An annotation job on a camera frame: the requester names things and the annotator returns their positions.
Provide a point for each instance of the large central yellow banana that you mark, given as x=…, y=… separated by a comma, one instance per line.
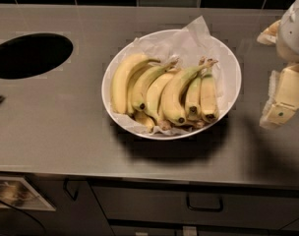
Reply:
x=172, y=93

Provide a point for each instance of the leftmost yellow banana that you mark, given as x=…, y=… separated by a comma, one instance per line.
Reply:
x=124, y=72

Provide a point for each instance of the black drawer handle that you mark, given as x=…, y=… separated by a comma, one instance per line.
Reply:
x=204, y=202

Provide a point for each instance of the black cabinet door handle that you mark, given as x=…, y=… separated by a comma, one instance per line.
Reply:
x=71, y=188

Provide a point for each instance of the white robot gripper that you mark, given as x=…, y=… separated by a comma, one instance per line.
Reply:
x=294, y=33

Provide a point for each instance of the white ceramic bowl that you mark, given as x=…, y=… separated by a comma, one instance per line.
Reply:
x=189, y=46

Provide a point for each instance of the rightmost yellow banana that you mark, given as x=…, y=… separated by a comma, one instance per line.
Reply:
x=208, y=97

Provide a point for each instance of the grey drawer front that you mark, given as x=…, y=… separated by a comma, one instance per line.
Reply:
x=170, y=207

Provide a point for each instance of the black round countertop hole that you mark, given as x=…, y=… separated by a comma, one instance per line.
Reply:
x=33, y=54

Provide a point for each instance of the small lower yellow banana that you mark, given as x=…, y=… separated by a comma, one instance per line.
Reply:
x=142, y=118

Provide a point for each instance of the grey cabinet door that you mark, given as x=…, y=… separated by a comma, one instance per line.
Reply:
x=83, y=217

